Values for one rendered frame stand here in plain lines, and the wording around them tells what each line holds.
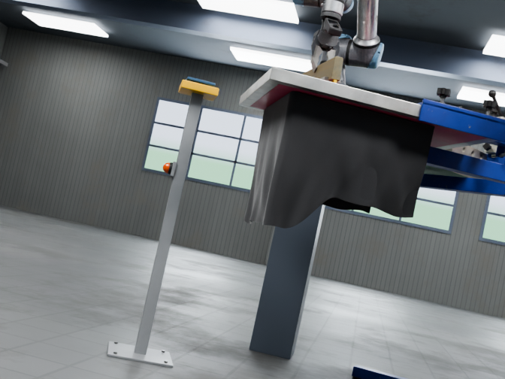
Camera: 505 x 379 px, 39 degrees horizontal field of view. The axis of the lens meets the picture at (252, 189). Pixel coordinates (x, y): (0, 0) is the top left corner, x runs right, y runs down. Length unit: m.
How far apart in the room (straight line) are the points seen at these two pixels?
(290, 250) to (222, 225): 8.71
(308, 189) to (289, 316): 0.97
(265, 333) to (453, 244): 8.66
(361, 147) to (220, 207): 9.56
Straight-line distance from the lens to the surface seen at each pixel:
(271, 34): 8.94
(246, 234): 11.65
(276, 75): 2.14
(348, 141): 2.25
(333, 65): 2.31
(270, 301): 3.06
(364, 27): 3.11
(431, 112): 2.27
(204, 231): 11.80
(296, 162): 2.20
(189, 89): 2.45
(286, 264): 3.05
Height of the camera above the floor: 0.50
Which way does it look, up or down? 3 degrees up
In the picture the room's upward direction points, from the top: 12 degrees clockwise
